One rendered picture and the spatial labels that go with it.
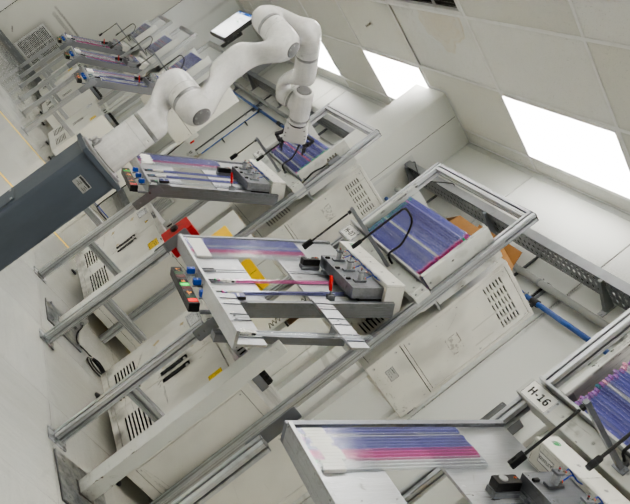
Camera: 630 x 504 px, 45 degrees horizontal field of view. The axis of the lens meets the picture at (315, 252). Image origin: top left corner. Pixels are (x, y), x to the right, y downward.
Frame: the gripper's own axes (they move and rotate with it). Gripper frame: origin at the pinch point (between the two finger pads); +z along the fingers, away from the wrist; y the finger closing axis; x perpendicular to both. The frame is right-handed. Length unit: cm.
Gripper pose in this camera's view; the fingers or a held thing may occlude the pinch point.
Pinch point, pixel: (292, 149)
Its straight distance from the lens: 328.5
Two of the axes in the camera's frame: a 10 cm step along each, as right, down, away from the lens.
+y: -9.8, -1.9, -0.6
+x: -1.1, 7.4, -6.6
